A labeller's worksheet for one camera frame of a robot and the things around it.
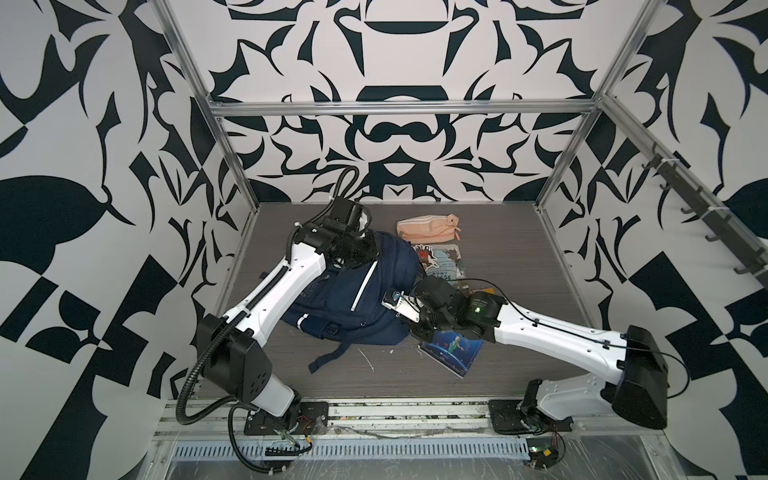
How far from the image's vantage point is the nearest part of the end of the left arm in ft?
1.83

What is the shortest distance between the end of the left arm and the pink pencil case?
1.20 feet

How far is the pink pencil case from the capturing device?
3.62ft
